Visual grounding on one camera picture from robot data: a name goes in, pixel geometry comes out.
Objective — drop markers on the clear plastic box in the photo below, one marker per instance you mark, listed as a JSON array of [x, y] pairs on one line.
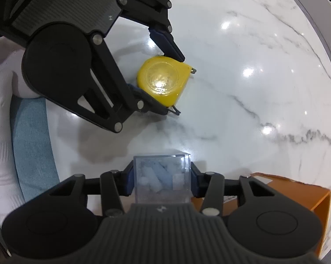
[[162, 178]]

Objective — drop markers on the orange cardboard box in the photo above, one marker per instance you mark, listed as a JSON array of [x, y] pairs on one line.
[[305, 195]]

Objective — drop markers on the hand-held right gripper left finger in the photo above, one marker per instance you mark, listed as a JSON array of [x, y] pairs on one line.
[[129, 178]]

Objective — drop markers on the white sock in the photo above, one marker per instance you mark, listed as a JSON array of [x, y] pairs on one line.
[[0, 156]]

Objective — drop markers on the cream fleece cloth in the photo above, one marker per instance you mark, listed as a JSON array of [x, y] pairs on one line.
[[3, 57]]

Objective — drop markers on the yellow tape measure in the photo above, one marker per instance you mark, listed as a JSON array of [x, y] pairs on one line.
[[160, 77]]

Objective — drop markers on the teal floor mat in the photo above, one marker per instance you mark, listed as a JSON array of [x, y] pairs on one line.
[[33, 143]]

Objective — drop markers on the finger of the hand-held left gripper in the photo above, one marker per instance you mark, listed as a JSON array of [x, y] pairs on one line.
[[135, 89], [165, 42]]

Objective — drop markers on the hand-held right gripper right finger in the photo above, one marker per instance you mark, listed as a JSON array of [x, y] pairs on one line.
[[195, 181]]

